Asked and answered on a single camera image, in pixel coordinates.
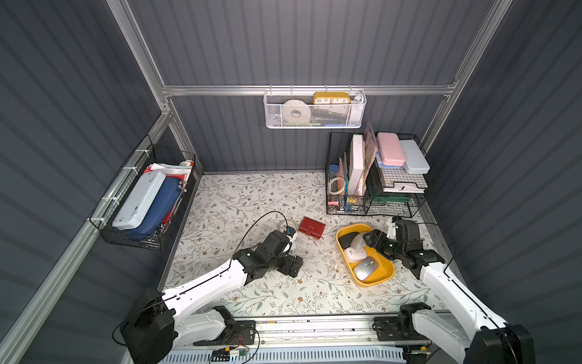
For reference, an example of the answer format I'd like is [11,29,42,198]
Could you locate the grey beige mouse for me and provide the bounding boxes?
[350,233,368,250]

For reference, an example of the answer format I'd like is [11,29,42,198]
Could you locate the white slim mouse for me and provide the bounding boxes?
[344,247,368,263]

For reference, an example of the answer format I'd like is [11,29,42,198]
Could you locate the yellow storage tray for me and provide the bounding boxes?
[336,224,396,288]

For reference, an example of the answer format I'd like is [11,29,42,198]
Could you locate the silver mouse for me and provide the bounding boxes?
[353,256,379,281]

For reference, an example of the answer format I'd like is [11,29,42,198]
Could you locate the lilac mouse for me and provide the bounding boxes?
[284,232,297,253]

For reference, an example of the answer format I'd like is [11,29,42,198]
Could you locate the black mouse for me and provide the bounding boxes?
[338,231,359,250]

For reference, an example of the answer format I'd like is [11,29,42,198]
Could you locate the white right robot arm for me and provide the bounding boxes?
[362,217,536,363]

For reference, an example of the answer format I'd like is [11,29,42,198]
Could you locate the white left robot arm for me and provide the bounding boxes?
[119,227,303,363]

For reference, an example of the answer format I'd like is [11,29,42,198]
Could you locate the white upright box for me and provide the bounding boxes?
[348,134,365,197]

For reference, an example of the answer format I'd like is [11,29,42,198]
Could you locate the red wallet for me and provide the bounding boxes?
[298,216,326,240]

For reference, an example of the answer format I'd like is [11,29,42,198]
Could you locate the beige tape roll in organizer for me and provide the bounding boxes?
[327,177,346,196]

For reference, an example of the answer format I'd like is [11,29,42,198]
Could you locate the light grey pencil case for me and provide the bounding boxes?
[400,140,430,174]

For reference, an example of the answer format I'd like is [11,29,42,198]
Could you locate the pink pencil case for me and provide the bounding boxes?
[377,132,406,167]

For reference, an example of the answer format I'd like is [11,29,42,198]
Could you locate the blue pencil case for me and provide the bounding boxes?
[126,177,182,241]

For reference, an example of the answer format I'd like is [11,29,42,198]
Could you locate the white tape roll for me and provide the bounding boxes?
[281,99,312,124]

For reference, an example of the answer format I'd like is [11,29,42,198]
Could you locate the white pencil case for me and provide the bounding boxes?
[112,171,166,230]

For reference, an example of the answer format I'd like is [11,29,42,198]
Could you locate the yellow clock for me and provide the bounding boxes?
[313,92,351,106]

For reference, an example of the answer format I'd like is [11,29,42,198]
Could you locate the black wire desk organizer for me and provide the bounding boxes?
[324,132,427,218]

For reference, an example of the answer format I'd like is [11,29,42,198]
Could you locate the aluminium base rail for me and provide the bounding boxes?
[122,313,456,364]

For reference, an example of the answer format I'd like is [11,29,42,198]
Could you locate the black wire side basket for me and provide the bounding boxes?
[89,136,196,250]

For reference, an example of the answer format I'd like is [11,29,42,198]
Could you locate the white wire wall basket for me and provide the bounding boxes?
[263,87,368,129]

